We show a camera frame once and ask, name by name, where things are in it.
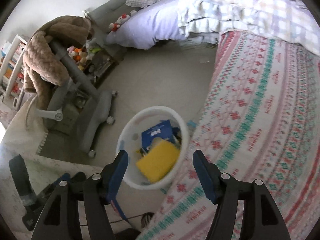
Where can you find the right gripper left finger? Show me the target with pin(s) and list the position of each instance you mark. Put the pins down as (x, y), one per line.
(60, 216)

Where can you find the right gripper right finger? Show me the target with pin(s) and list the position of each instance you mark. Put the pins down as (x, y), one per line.
(261, 217)

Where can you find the yellow green sponge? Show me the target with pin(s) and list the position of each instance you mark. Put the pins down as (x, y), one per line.
(159, 161)

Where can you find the blue cereal box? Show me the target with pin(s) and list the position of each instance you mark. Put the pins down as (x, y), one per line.
(164, 130)

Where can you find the white round trash bin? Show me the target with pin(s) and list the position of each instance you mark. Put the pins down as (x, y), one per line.
(156, 140)

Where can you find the patterned bed sheet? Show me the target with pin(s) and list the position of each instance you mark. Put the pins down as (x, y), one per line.
(260, 121)

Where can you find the grey office chair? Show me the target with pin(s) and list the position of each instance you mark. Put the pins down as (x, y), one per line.
(76, 109)

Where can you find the white bookshelf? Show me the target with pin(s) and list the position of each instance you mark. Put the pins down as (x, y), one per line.
(12, 72)

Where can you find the brown fleece blanket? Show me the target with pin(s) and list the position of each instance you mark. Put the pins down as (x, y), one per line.
(42, 69)

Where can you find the red white plush toy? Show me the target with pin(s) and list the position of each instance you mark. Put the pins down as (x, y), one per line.
(121, 20)

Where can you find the lavender pillow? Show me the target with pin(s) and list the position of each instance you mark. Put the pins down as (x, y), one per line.
(148, 26)

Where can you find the plaid checkered quilt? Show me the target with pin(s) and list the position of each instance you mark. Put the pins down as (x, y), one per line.
(288, 20)

